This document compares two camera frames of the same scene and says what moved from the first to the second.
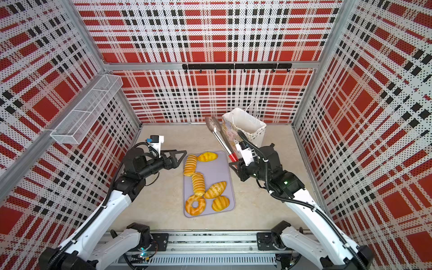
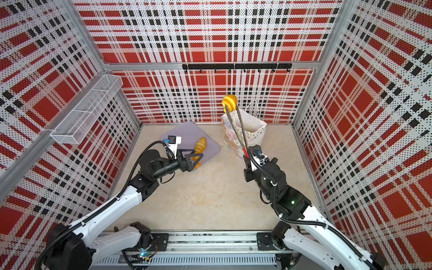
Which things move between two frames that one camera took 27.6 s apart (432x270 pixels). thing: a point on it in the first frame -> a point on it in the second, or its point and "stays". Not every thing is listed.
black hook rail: [237, 66] stays
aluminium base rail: [189, 249] stays
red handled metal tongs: [213, 124] -> [245, 149]
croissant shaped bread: [215, 190] -> [200, 145]
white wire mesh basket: [77, 124] stays
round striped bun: [220, 203] -> [231, 101]
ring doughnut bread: [202, 203] -> [199, 162]
